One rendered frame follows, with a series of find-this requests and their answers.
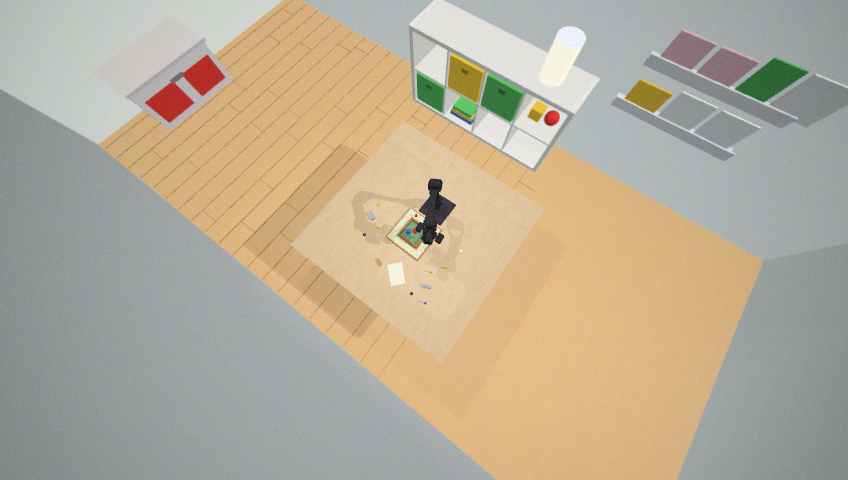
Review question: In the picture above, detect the white flat sheet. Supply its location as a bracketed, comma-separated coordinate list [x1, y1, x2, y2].
[387, 262, 405, 286]

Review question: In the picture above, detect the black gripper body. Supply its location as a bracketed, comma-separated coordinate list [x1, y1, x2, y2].
[415, 222, 444, 244]

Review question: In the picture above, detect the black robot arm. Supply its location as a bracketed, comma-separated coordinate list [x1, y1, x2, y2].
[420, 178, 443, 245]

